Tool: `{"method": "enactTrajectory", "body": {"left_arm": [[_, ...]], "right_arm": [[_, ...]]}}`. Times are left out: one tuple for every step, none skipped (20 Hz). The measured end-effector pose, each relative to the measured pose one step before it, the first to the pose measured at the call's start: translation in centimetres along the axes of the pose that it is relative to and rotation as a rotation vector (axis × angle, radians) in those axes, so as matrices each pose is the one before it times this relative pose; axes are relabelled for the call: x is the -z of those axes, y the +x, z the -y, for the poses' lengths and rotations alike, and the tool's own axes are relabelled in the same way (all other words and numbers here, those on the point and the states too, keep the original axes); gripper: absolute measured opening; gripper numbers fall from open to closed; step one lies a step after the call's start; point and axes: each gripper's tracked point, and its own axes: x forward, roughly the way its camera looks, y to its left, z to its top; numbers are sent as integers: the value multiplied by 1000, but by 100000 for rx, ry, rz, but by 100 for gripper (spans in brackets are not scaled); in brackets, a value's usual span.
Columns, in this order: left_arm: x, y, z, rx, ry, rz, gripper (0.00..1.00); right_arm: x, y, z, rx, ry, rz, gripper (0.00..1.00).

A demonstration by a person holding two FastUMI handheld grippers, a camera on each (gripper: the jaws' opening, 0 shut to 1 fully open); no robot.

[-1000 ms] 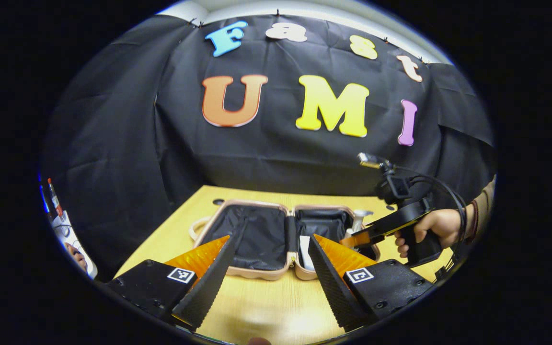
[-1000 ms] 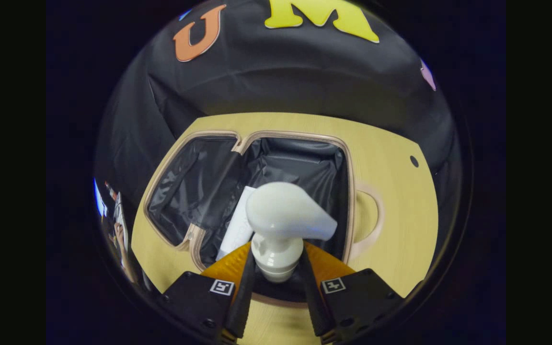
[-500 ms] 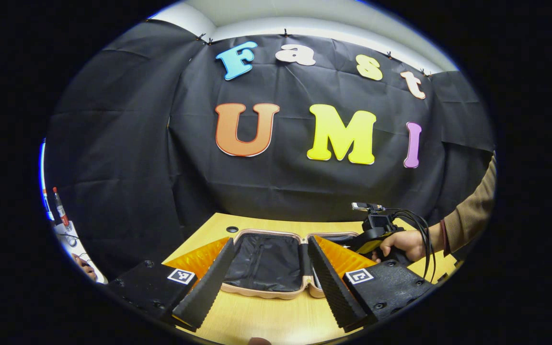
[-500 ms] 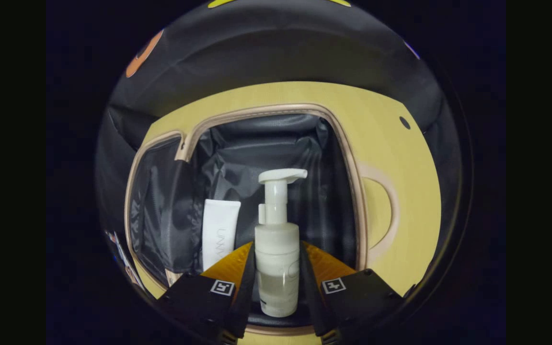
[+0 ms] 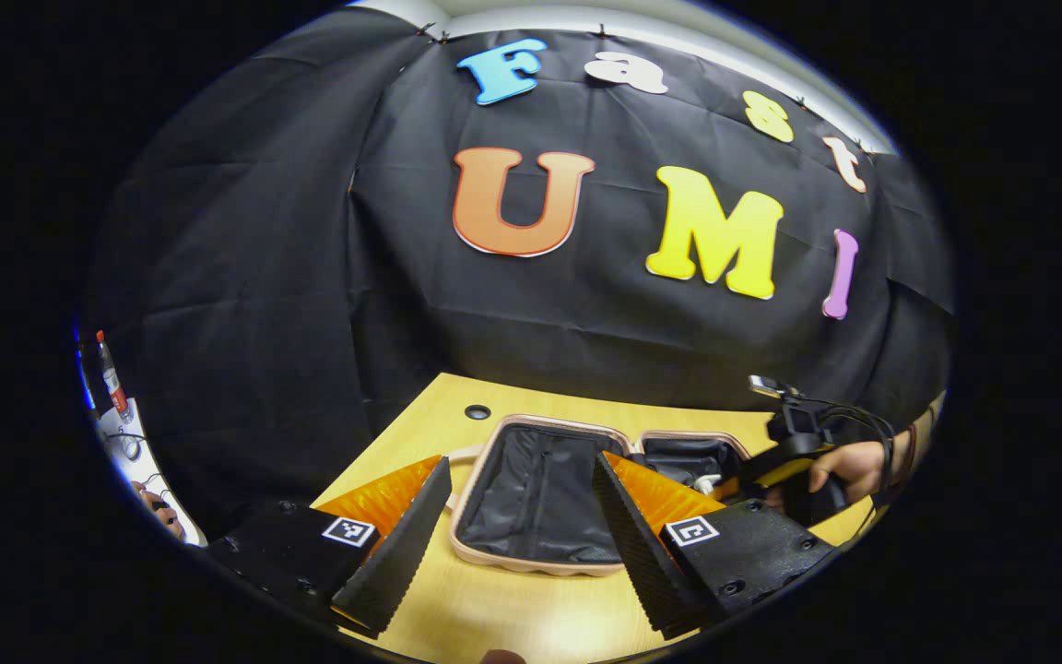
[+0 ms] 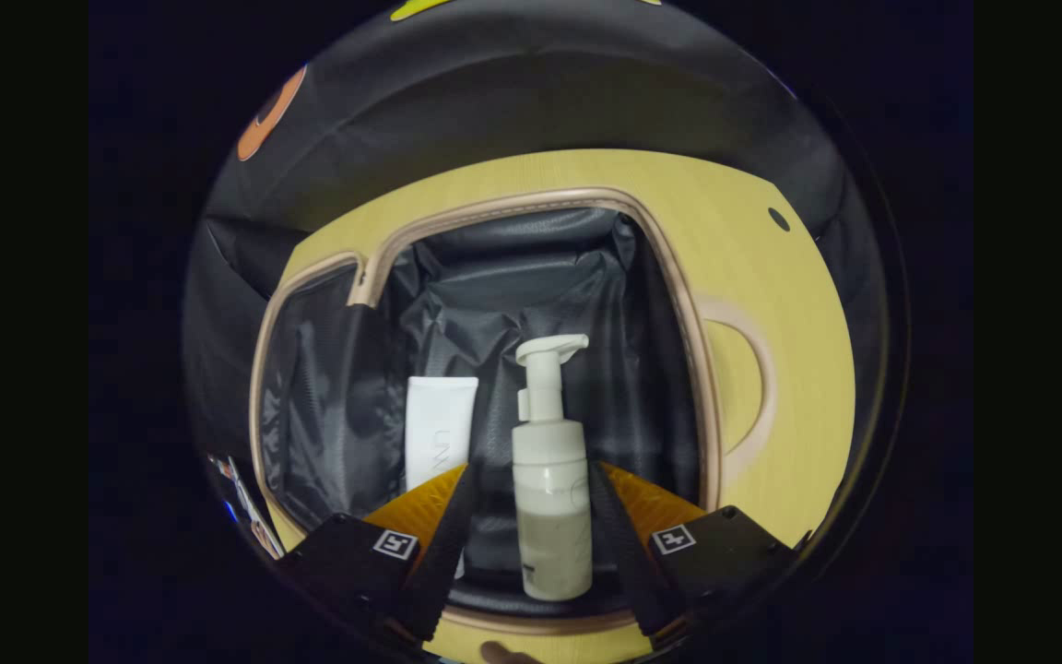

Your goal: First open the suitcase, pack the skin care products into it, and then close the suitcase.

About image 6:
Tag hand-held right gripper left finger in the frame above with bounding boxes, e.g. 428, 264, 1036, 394
275, 463, 481, 645

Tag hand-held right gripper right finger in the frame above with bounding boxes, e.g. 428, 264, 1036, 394
588, 461, 808, 642

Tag white pump bottle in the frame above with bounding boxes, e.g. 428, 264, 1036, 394
511, 334, 595, 602

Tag white squeeze tube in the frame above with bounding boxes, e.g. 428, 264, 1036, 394
404, 375, 480, 494

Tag beige pink suitcase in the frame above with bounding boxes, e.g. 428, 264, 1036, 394
248, 187, 778, 637

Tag black backdrop cloth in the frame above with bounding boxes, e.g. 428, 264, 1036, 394
183, 0, 896, 462

